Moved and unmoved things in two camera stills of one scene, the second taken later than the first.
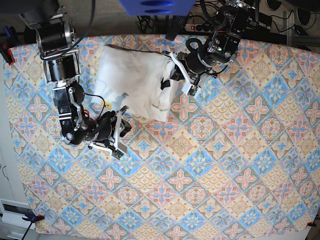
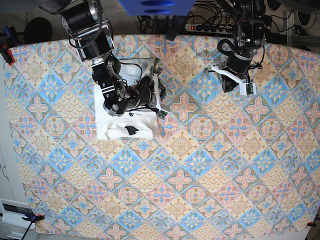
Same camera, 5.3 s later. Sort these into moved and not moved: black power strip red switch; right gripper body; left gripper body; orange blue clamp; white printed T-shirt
Moved: right gripper body; white printed T-shirt; left gripper body
Not moved: orange blue clamp; black power strip red switch
